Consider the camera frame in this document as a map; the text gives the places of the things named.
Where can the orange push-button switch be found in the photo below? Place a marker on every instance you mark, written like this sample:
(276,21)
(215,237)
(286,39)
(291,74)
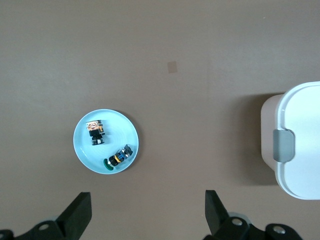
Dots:
(96,132)

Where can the green push-button switch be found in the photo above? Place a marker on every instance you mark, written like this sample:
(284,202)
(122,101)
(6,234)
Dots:
(118,157)

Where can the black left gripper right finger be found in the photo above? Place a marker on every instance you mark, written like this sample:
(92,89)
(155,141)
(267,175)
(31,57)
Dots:
(217,220)

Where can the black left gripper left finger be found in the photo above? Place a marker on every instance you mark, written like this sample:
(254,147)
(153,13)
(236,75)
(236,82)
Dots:
(72,220)

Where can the white lidded box grey clips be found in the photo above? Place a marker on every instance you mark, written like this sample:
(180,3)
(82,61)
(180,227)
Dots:
(305,125)

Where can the light blue round plate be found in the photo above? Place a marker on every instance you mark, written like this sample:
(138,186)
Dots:
(112,120)

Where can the small brown tape patch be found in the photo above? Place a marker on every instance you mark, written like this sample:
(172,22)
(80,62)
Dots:
(172,67)

